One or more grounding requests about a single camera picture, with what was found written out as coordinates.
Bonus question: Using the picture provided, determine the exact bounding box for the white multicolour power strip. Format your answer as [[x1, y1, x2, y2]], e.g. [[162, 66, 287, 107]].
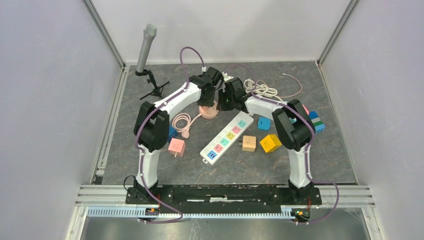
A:
[[199, 111, 254, 166]]

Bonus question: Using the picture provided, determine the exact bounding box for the pink round socket hub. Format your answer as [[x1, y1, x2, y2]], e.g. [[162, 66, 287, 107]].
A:
[[198, 100, 219, 120]]

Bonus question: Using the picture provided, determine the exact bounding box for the small blue plug adapter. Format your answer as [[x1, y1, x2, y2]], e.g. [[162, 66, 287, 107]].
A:
[[257, 116, 271, 131]]

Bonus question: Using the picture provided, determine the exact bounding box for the beige cube socket adapter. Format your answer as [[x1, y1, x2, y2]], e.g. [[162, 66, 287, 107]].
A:
[[238, 135, 257, 152]]

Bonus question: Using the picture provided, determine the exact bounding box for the yellow cube socket adapter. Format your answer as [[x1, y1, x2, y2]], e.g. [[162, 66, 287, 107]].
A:
[[259, 134, 282, 153]]

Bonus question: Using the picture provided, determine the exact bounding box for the blue cube socket adapter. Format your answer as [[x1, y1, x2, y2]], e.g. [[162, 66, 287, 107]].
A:
[[167, 125, 179, 143]]

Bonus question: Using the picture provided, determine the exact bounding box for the pink cube socket adapter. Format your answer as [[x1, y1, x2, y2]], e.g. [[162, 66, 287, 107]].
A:
[[167, 138, 186, 158]]

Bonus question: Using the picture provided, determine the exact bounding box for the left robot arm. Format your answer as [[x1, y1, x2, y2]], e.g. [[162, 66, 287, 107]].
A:
[[133, 67, 224, 204]]

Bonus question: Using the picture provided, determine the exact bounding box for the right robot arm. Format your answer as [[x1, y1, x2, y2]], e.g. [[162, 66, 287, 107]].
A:
[[218, 77, 315, 204]]

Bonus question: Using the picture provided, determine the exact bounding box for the grey microphone on stand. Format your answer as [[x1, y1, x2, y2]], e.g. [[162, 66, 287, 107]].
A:
[[135, 23, 170, 100]]

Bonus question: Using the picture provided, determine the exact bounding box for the blue green striped adapter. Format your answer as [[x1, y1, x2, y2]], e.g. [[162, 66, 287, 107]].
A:
[[309, 111, 326, 134]]

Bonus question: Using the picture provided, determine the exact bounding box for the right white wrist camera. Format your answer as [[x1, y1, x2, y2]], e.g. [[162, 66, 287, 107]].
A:
[[222, 72, 234, 82]]

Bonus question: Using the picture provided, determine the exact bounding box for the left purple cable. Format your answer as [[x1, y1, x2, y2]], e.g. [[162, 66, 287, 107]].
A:
[[135, 46, 206, 224]]

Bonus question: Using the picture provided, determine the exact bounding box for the purple cable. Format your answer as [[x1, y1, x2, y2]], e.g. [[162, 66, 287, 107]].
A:
[[225, 63, 341, 225], [135, 46, 206, 224]]

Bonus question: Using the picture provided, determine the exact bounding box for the white coiled cable bundle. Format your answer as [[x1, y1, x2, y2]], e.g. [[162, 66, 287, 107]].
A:
[[244, 78, 287, 102]]

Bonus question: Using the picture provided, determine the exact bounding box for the pink coiled cable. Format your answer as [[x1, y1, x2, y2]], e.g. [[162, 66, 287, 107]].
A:
[[172, 112, 203, 139]]

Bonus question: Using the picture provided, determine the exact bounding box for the thin pink cable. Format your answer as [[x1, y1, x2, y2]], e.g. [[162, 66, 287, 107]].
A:
[[264, 73, 303, 100]]

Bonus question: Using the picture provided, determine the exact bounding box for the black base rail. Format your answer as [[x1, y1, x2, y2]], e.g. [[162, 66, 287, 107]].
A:
[[125, 181, 322, 217]]

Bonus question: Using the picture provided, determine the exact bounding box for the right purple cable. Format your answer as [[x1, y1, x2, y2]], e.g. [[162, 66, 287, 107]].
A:
[[225, 63, 341, 225]]

